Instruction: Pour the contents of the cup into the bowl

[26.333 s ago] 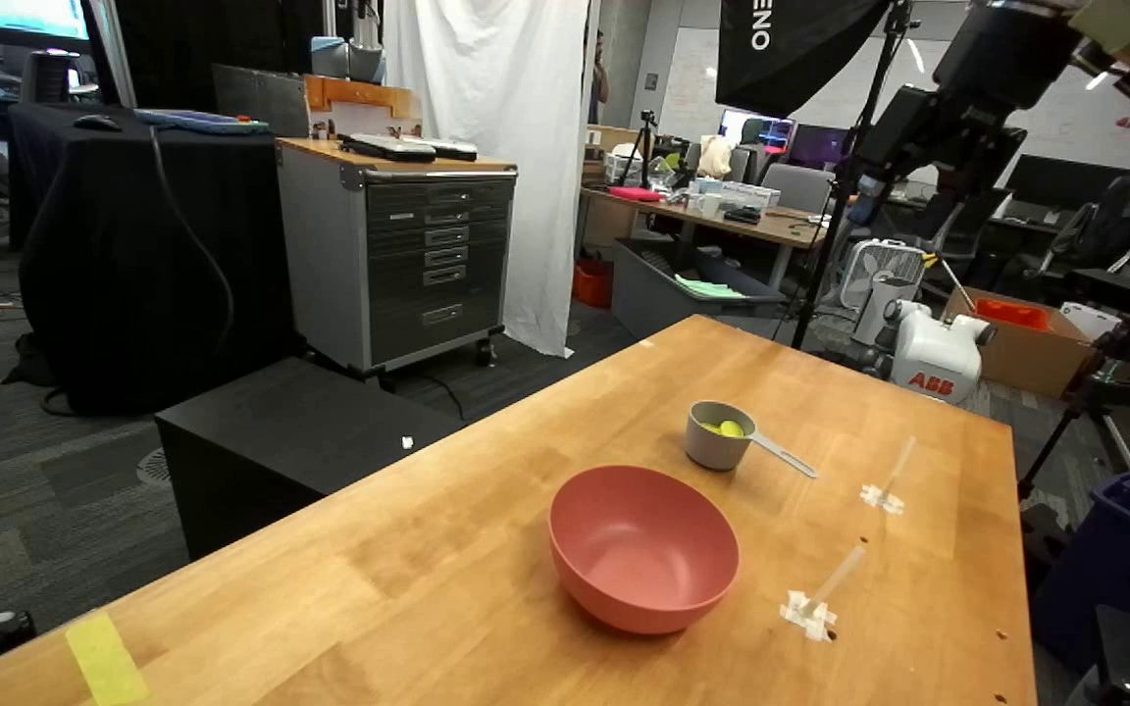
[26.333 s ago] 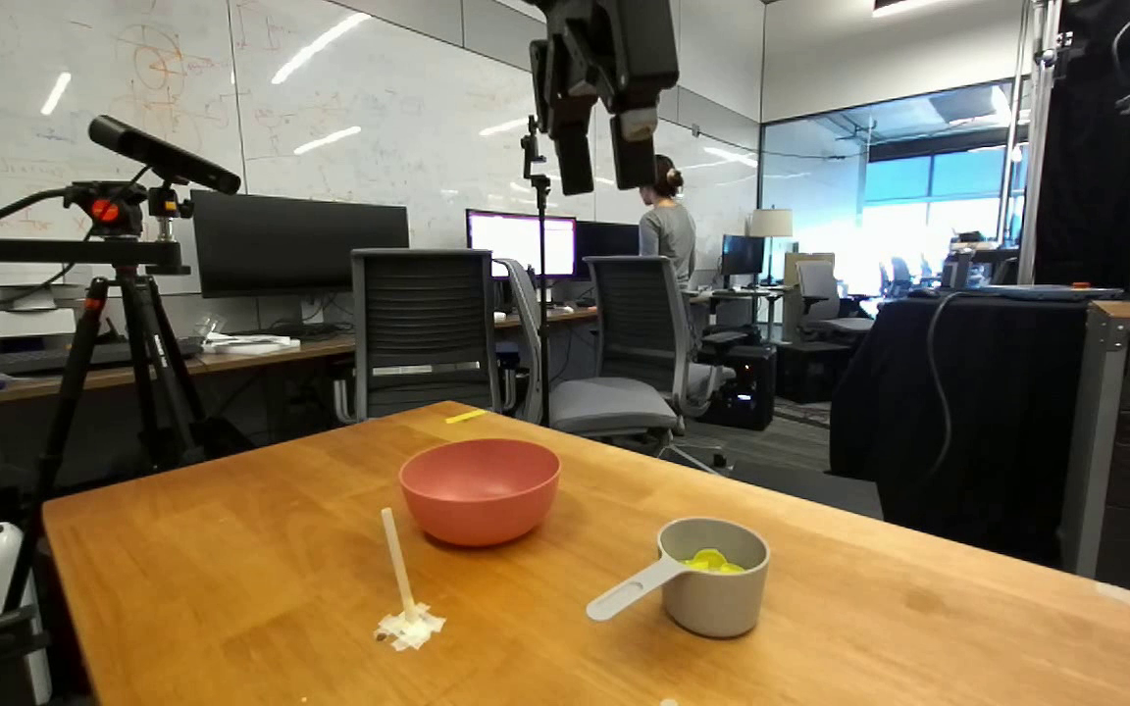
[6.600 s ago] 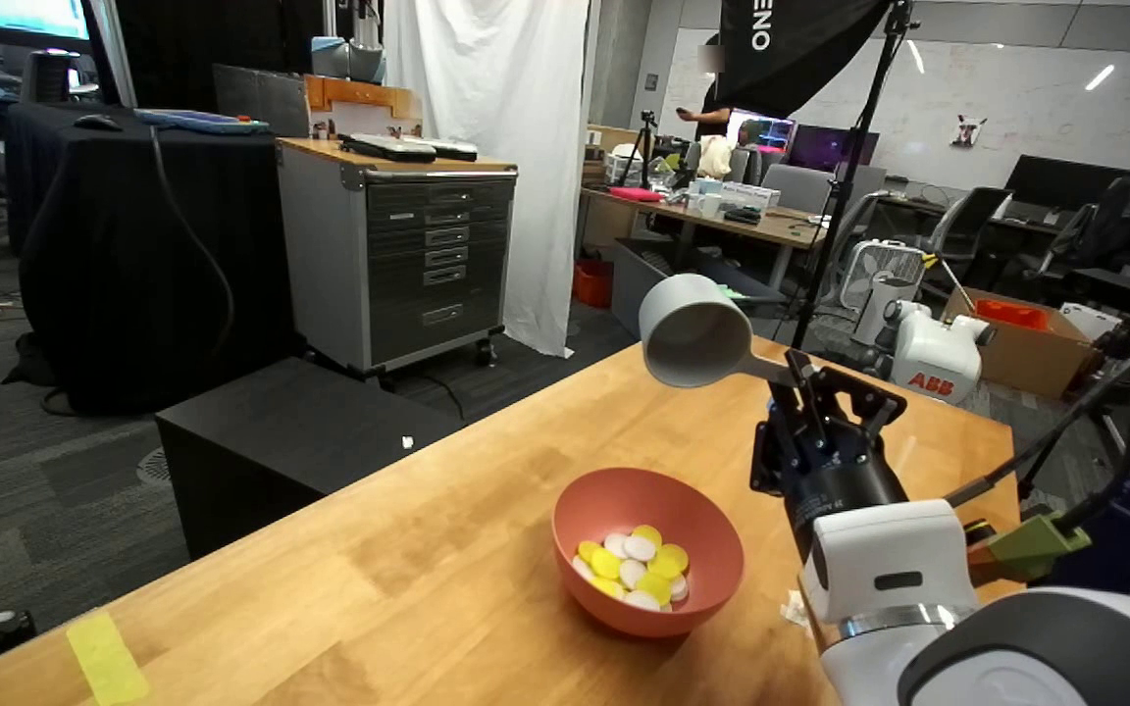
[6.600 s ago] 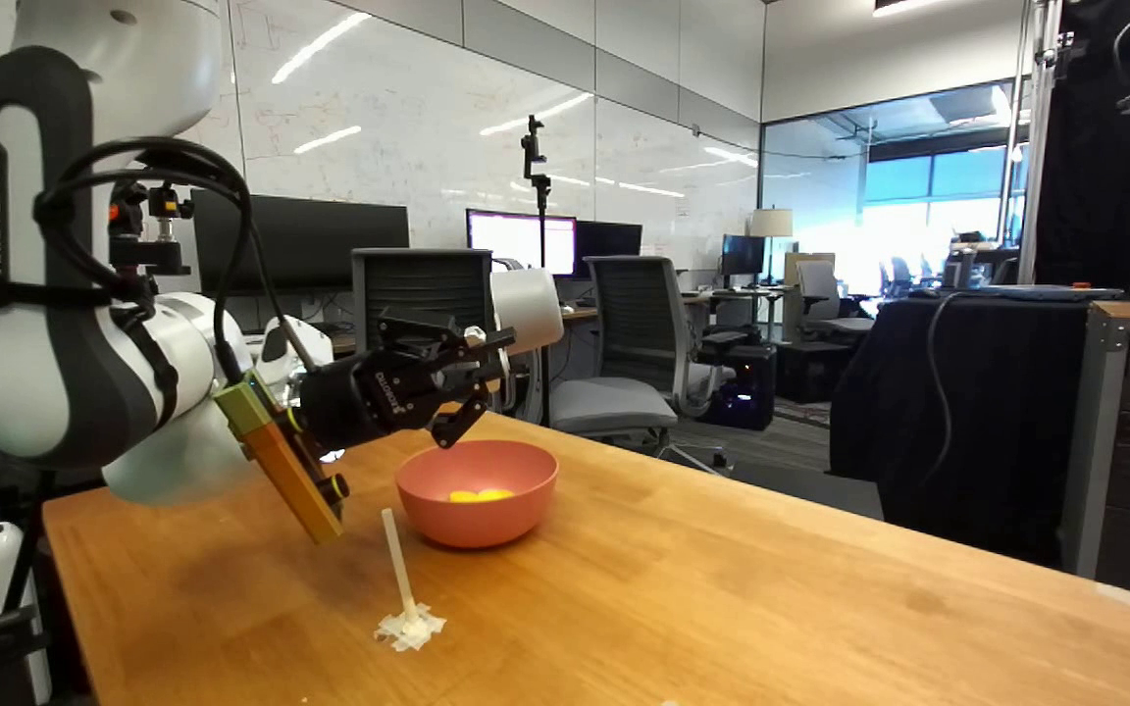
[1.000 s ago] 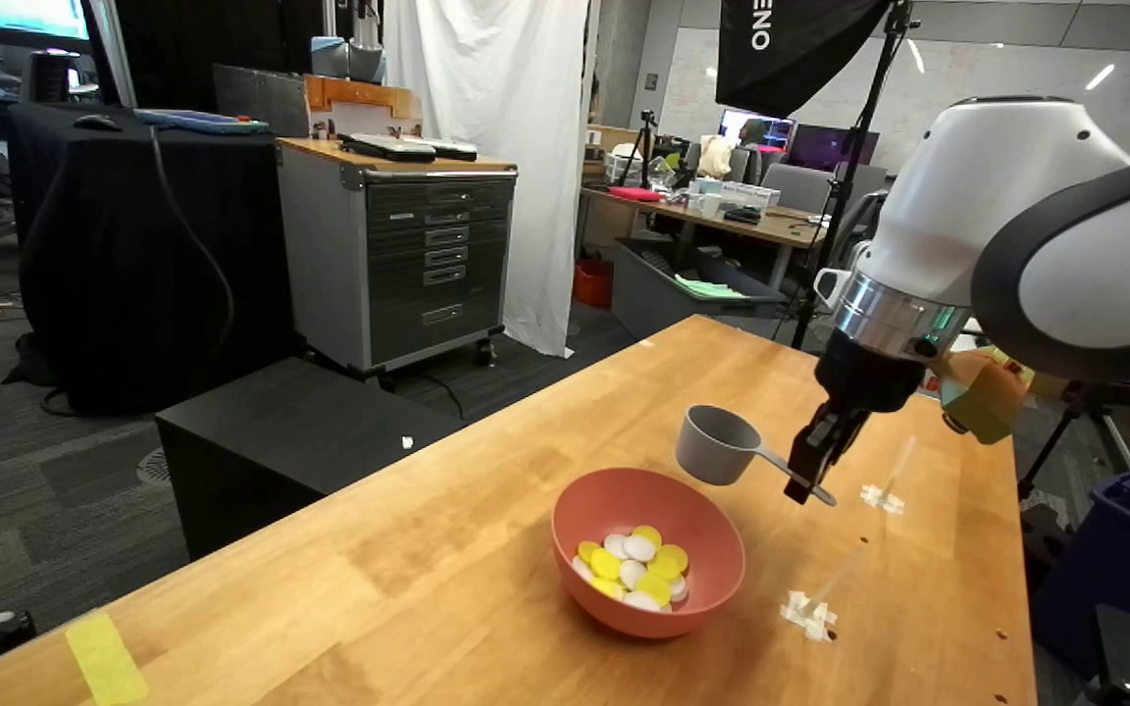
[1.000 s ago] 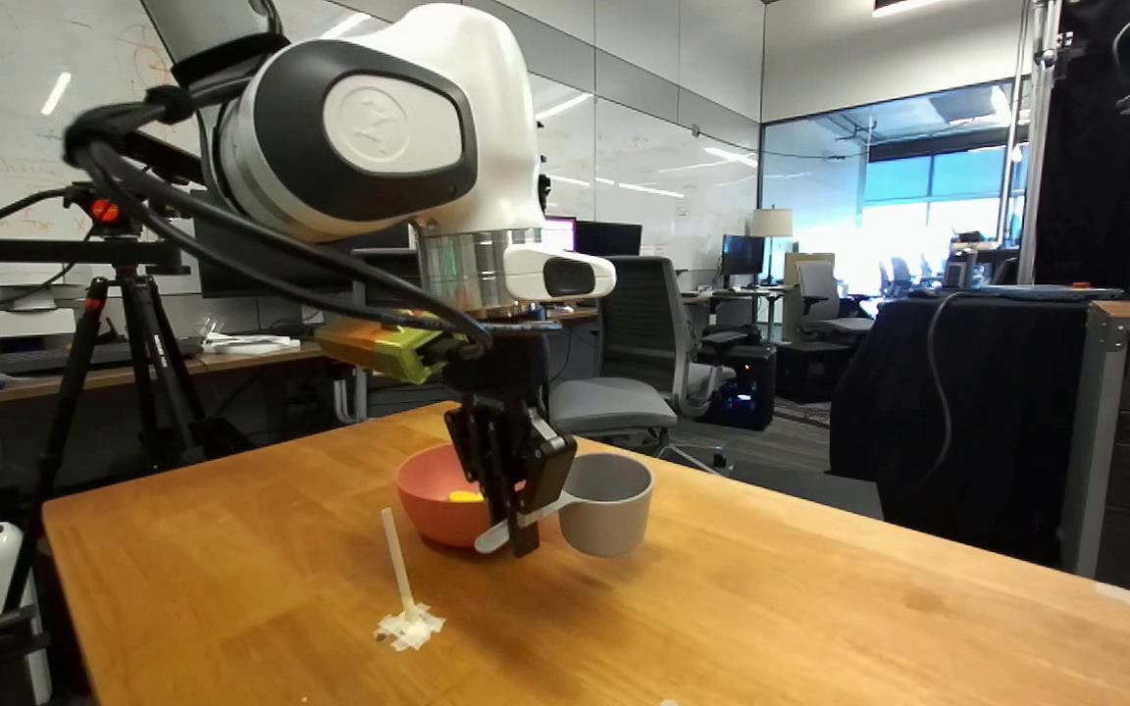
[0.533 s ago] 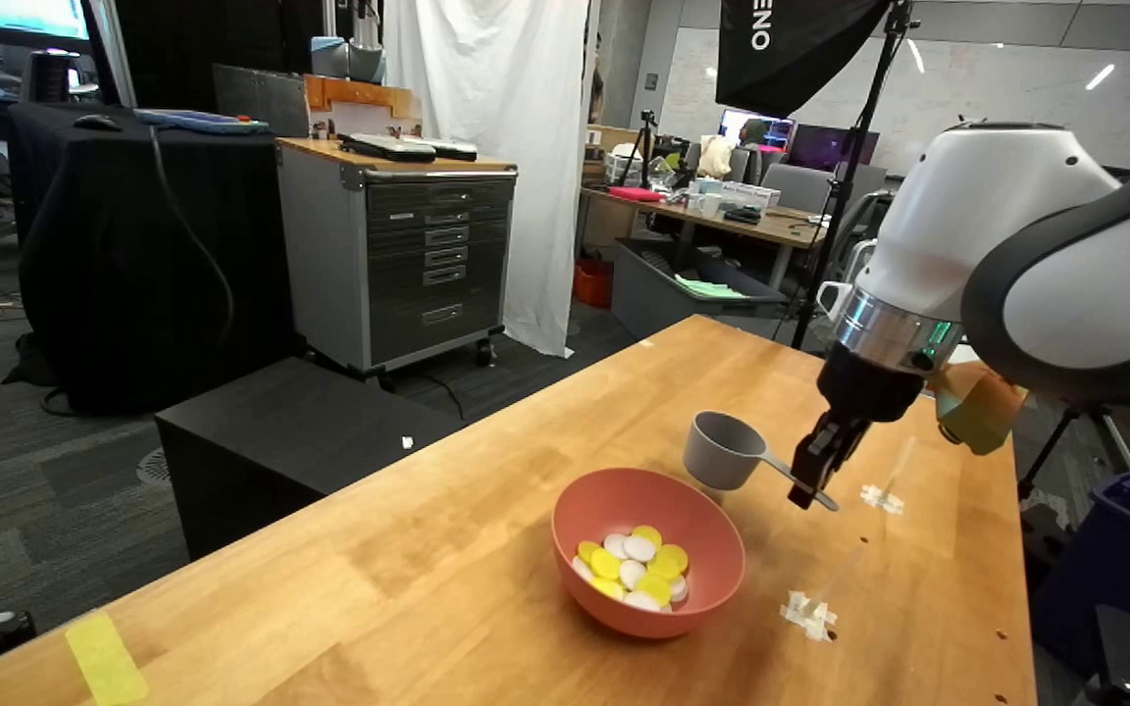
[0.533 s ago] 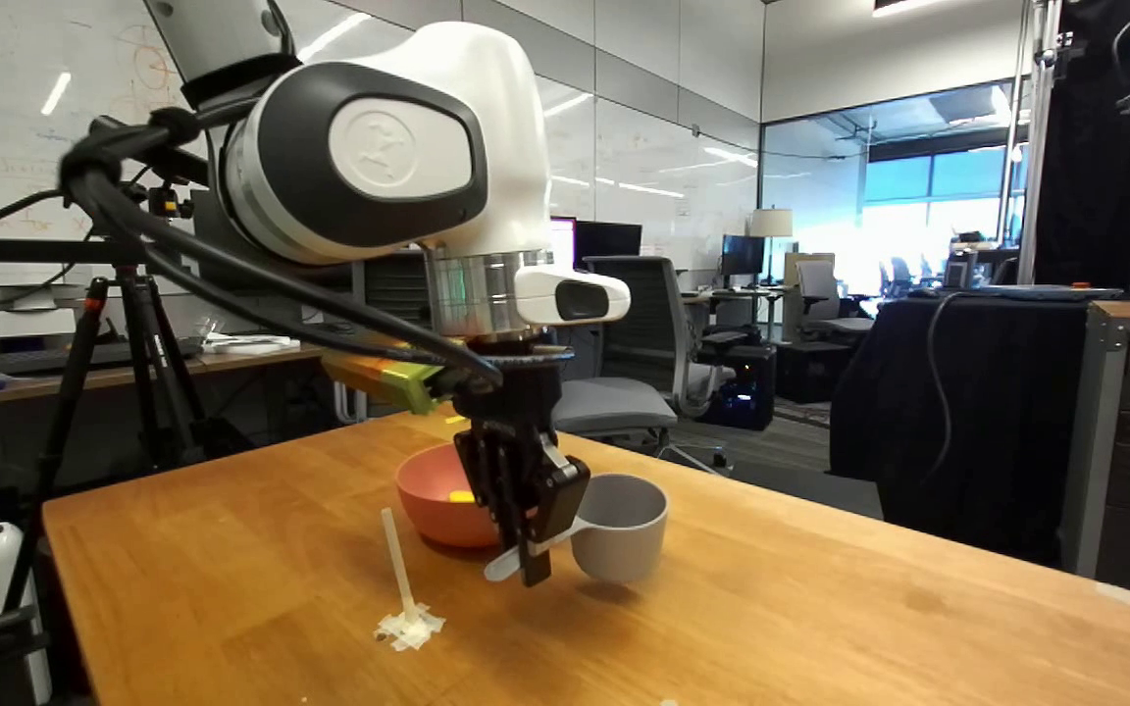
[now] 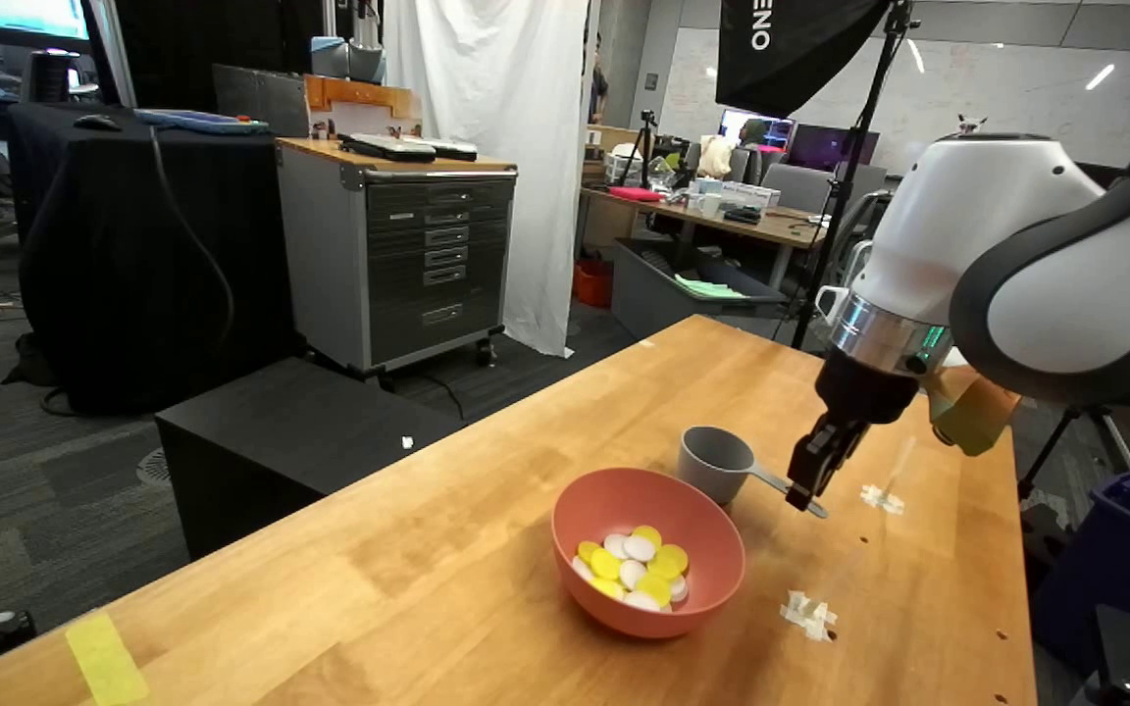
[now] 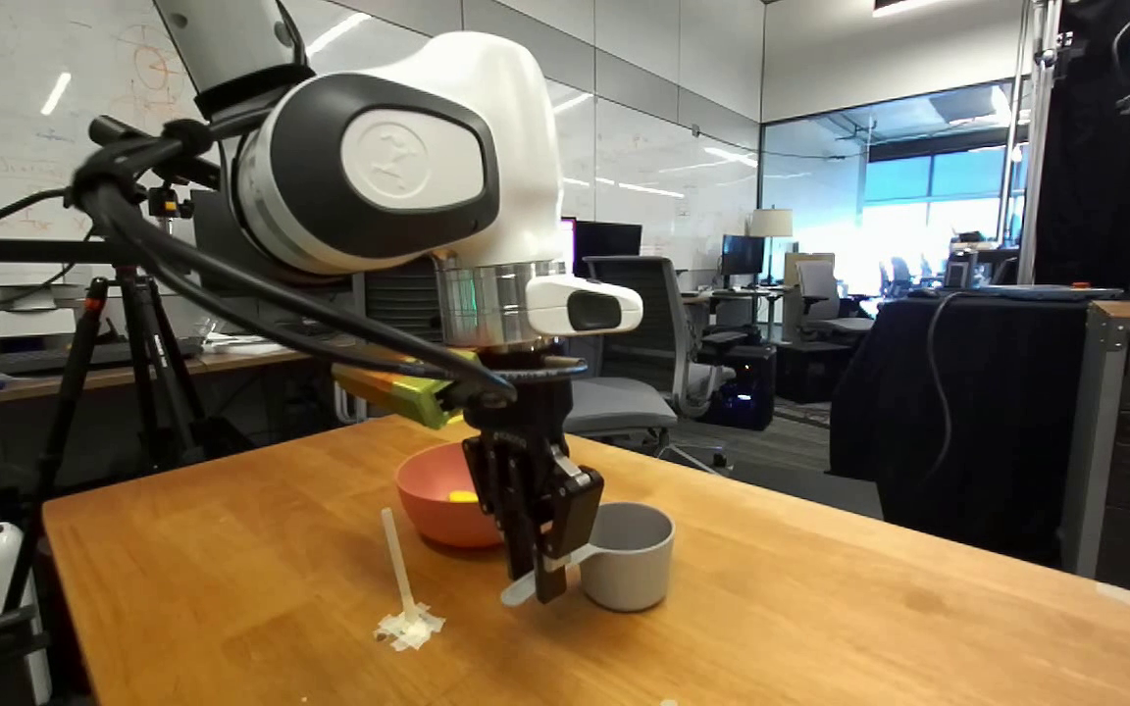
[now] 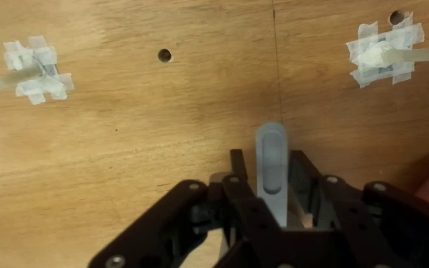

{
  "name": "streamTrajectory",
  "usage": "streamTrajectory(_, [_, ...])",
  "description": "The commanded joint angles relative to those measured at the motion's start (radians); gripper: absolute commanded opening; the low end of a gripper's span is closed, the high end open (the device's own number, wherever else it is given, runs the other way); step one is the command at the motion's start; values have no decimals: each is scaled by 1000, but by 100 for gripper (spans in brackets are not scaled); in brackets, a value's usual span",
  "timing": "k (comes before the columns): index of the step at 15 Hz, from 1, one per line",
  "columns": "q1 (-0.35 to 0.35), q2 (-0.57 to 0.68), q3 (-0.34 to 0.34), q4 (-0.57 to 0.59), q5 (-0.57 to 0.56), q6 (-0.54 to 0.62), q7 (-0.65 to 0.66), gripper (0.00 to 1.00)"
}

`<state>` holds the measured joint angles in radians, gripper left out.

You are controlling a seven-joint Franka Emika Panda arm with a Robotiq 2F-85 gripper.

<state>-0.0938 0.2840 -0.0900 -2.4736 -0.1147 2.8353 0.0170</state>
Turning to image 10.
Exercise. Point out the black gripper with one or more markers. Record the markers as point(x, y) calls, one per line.
point(519, 445)

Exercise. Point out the yellow and white candy pieces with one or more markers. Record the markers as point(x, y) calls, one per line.
point(462, 496)

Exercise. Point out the grey measuring cup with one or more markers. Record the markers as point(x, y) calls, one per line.
point(630, 569)

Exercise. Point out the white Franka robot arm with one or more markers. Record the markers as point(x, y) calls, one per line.
point(489, 133)

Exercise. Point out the pink bowl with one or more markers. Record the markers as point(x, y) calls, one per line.
point(442, 514)

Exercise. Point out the clear plastic stick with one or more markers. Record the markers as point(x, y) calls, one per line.
point(395, 561)

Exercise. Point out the dark office chair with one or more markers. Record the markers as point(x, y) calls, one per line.
point(645, 326)

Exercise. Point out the white table lamp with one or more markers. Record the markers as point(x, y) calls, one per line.
point(769, 223)

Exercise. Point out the black draped table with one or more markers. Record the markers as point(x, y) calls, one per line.
point(984, 393)

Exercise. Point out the long wooden desk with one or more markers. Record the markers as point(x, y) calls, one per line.
point(17, 385)

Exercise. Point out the black backdrop panel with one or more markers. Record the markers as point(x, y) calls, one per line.
point(1100, 160)

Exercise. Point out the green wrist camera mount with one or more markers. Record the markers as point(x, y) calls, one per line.
point(395, 393)

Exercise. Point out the black camera tripod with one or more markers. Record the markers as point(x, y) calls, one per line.
point(135, 326)

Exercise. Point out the black stereo camera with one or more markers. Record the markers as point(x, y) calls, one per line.
point(120, 133)

